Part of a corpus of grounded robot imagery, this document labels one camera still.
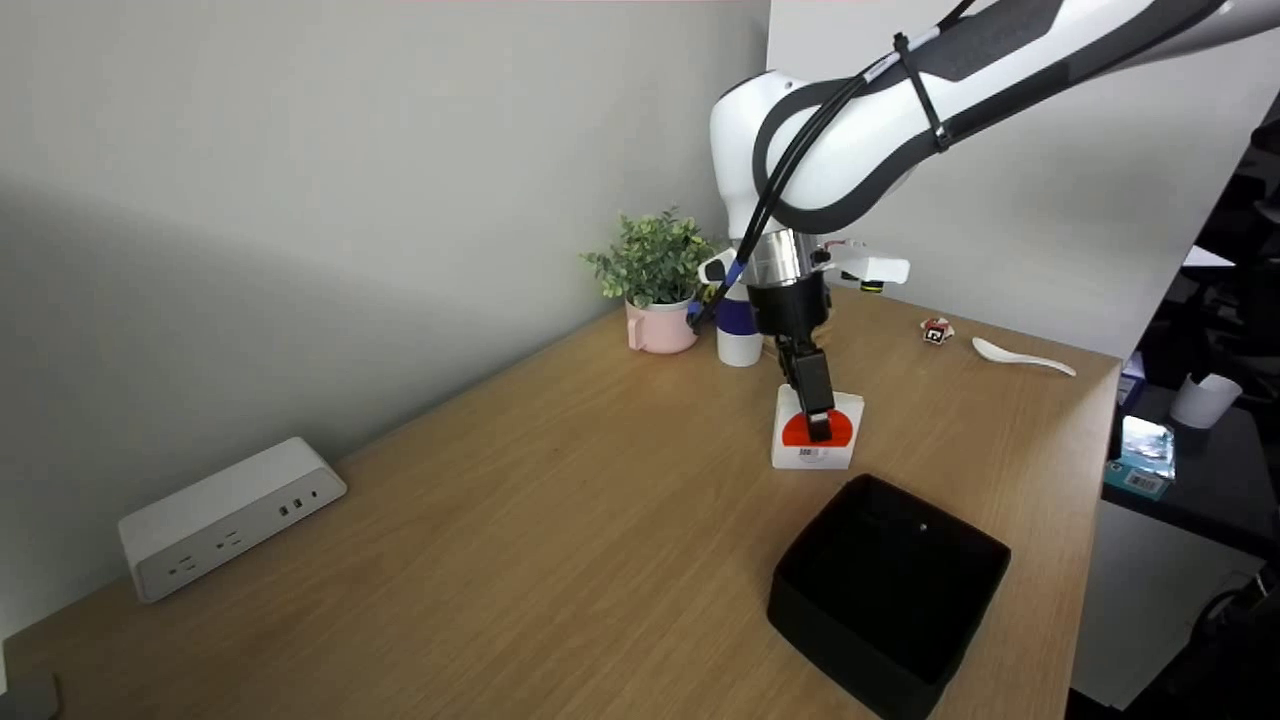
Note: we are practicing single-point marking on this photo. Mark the deck of cards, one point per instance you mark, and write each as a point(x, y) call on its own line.
point(838, 459)

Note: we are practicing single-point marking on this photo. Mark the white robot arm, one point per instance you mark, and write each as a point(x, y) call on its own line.
point(864, 135)

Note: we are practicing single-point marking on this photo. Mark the green potted plant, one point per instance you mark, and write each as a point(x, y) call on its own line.
point(655, 259)

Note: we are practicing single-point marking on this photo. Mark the small red white cube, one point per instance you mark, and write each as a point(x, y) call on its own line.
point(936, 328)

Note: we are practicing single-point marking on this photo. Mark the black square bowl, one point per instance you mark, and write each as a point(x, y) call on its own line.
point(882, 587)

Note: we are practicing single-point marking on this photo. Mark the pink plant pot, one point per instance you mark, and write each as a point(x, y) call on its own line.
point(661, 328)

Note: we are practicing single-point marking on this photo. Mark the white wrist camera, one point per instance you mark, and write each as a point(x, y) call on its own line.
point(882, 270)

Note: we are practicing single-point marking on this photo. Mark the teal flat item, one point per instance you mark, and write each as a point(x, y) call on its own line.
point(1145, 462)

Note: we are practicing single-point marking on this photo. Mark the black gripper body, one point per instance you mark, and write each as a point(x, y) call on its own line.
point(790, 315)

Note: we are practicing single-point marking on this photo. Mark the white cup with purple band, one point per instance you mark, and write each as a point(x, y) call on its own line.
point(738, 348)

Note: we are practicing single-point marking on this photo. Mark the white power strip box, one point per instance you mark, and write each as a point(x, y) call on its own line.
point(220, 521)

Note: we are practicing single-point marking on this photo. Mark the white plastic spoon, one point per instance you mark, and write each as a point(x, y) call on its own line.
point(1014, 359)

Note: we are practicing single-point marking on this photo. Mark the short white container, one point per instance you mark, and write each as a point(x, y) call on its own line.
point(1206, 401)

